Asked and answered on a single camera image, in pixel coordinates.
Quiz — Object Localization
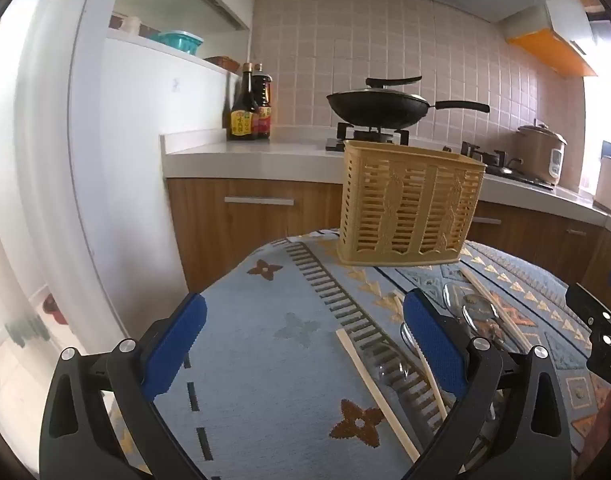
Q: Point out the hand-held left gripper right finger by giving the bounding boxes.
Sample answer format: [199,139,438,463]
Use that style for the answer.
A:
[403,288,575,480]

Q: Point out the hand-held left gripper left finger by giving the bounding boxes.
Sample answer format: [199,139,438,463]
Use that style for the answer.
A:
[38,292,208,480]

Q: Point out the white chopstick pair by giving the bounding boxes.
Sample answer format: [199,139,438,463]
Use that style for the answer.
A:
[393,296,467,472]

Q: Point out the metal spoon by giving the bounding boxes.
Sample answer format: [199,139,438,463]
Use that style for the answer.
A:
[463,294,503,348]

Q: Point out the yellow plastic utensil basket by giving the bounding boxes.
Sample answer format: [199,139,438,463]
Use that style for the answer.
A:
[335,140,487,267]

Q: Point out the wooden chopstick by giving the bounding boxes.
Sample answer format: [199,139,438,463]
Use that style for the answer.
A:
[335,329,420,462]
[457,266,532,352]

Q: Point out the white electric kettle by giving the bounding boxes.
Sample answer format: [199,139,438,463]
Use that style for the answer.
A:
[592,155,611,214]

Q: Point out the patterned blue table cloth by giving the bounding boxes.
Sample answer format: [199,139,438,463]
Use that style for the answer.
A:
[106,227,611,480]

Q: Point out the wooden base cabinet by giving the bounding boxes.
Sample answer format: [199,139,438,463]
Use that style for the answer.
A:
[166,176,611,313]

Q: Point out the red object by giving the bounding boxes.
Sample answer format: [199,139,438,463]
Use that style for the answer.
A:
[41,293,69,326]

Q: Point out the beige rice cooker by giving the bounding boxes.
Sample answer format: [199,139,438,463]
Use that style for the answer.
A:
[515,119,567,186]

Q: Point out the black gas stove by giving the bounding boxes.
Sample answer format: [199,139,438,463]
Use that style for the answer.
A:
[325,122,556,192]

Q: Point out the white kitchen countertop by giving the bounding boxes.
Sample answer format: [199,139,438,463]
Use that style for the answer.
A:
[160,126,611,242]

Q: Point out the black wok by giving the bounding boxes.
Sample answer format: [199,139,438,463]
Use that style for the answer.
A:
[327,91,491,131]

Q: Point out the dark sauce bottle yellow label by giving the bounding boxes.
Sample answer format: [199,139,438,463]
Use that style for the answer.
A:
[229,62,259,142]

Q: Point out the dark sauce bottle red label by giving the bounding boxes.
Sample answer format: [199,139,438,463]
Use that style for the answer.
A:
[250,63,274,140]

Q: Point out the black wok lid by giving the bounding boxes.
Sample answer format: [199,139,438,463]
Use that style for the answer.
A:
[330,75,429,103]

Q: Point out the brown woven tray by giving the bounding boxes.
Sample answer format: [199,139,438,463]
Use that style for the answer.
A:
[204,55,242,72]

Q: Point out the teal plastic container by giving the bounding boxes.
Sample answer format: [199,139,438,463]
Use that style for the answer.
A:
[158,30,205,56]

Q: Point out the long metal cabinet handle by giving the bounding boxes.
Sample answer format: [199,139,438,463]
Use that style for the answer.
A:
[224,196,296,207]

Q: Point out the orange wall cabinet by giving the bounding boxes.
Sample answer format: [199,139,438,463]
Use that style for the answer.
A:
[504,0,599,79]

